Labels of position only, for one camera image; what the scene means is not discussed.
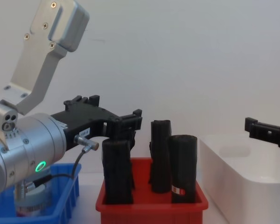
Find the blue plastic bin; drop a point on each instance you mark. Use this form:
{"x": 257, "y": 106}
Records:
{"x": 65, "y": 193}

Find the white plastic bin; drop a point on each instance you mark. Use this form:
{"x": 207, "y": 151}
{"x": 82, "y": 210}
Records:
{"x": 247, "y": 177}

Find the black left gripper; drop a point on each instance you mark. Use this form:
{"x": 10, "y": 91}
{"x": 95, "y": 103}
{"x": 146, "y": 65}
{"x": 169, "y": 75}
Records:
{"x": 84, "y": 119}

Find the black roll with red label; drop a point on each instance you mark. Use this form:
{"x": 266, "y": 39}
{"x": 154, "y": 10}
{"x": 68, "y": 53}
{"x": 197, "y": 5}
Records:
{"x": 183, "y": 163}

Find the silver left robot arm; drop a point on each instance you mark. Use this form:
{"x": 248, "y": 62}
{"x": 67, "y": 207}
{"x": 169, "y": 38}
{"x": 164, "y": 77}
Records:
{"x": 32, "y": 140}

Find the black bag roll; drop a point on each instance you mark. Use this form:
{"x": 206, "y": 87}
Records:
{"x": 159, "y": 158}
{"x": 117, "y": 172}

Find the red plastic bin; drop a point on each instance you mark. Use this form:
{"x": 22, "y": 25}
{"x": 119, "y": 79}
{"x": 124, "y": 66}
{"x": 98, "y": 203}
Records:
{"x": 154, "y": 212}

